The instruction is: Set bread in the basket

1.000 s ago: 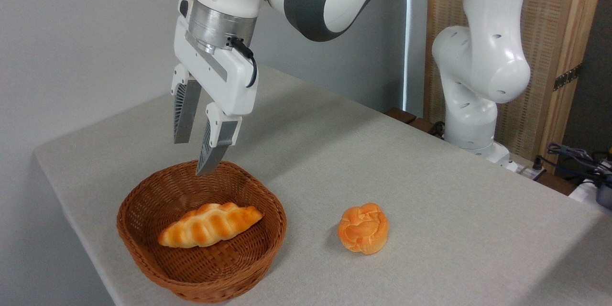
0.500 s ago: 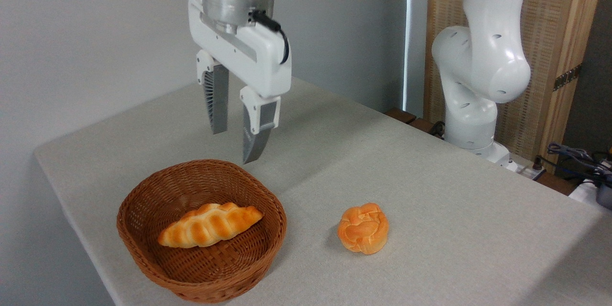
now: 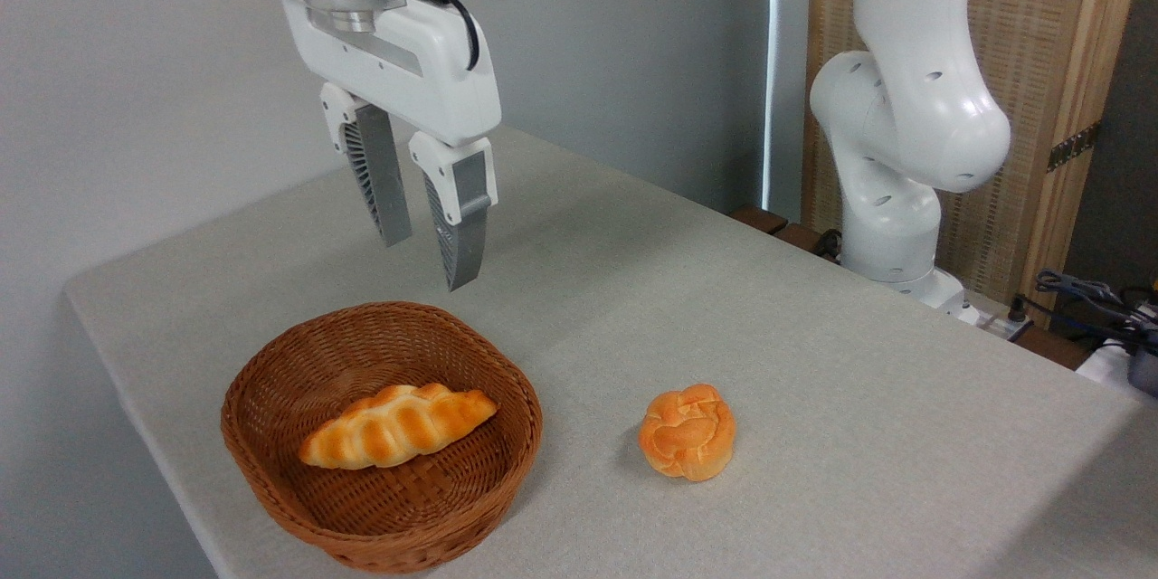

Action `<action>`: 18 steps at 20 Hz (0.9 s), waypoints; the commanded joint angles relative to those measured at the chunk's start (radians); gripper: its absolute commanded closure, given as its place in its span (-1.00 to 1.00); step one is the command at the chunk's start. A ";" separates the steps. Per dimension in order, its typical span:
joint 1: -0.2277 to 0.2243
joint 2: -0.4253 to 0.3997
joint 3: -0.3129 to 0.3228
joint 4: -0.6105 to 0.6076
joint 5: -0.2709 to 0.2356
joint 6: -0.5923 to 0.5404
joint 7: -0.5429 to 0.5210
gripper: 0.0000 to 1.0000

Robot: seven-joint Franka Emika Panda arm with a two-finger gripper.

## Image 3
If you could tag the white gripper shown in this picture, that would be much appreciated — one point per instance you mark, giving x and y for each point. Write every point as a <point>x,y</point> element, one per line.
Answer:
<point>443,81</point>

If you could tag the long braided bread loaf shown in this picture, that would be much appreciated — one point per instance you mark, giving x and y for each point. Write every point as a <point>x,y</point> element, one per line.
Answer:
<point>398,427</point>

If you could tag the black plug at robot base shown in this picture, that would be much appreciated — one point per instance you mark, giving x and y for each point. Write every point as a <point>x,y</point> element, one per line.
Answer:
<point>1020,312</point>

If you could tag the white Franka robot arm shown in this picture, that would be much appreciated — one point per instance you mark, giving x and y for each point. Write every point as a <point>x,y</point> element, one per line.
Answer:
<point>914,109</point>

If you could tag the brown woven wicker basket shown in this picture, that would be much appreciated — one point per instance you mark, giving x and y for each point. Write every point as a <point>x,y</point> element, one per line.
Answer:
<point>398,507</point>

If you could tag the round orange bread bun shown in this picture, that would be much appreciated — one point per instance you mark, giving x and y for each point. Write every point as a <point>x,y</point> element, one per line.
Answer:
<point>688,434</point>

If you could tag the dark metal screen hinge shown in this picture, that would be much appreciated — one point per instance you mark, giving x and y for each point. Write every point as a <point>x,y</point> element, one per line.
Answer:
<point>1074,147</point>

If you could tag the white vertical wall trim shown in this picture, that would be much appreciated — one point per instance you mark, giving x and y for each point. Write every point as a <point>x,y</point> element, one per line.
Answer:
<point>770,63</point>

